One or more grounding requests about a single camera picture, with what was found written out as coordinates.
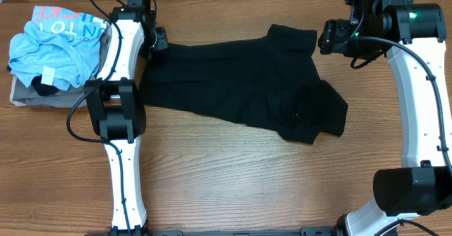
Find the light blue printed t-shirt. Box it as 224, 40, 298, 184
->
8, 6, 109, 90

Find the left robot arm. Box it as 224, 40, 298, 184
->
84, 0, 167, 235

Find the grey folded garment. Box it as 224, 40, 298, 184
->
20, 25, 110, 107

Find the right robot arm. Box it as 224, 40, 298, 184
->
301, 0, 451, 236

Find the black t-shirt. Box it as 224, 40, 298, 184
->
138, 24, 348, 144

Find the beige folded garment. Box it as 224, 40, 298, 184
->
9, 76, 27, 107

